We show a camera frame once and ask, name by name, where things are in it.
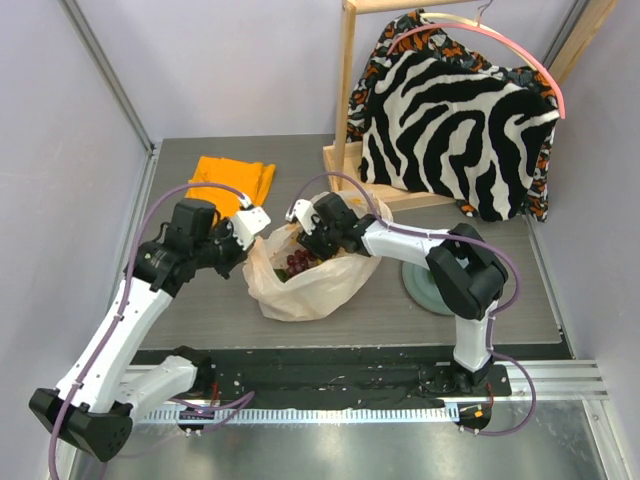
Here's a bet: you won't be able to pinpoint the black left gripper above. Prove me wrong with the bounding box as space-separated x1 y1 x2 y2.
193 216 255 280

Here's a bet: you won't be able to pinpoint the red fake grapes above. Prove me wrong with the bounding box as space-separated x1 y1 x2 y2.
286 249 314 278

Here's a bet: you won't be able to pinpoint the banana print plastic bag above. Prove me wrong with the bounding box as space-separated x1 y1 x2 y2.
242 223 380 322

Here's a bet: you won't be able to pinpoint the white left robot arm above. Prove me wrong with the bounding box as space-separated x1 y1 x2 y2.
29 216 257 463

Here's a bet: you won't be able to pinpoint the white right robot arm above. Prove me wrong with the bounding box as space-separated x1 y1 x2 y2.
286 193 508 395

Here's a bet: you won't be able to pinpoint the folded orange cloth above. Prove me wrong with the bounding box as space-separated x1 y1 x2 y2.
185 156 276 217

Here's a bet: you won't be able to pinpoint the grey round plate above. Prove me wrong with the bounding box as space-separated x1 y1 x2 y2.
401 262 453 316

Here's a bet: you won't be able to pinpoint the zebra print garment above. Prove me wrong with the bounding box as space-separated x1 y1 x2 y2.
359 51 560 222

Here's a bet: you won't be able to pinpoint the orange patterned garment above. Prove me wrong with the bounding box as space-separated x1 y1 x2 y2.
346 9 566 221

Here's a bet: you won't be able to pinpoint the pink clothes hanger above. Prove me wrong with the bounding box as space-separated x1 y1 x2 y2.
385 20 567 120

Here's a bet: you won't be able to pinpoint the wooden clothes rack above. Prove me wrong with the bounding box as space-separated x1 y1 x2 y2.
323 1 617 211

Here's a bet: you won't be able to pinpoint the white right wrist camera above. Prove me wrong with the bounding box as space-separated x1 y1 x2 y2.
285 199 320 235

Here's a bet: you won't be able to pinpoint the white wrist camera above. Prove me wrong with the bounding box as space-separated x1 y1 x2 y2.
285 199 320 235
230 196 271 251

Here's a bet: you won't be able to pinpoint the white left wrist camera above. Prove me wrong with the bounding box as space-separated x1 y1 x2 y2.
230 196 271 251

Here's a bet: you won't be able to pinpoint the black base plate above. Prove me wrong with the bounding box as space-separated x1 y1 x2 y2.
210 362 513 400

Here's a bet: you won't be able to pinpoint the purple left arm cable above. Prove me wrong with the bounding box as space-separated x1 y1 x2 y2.
48 180 256 480

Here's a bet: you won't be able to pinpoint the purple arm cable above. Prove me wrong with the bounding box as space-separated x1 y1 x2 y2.
290 172 537 437
48 180 256 480

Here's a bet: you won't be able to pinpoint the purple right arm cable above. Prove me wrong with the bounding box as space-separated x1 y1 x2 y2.
290 172 537 437

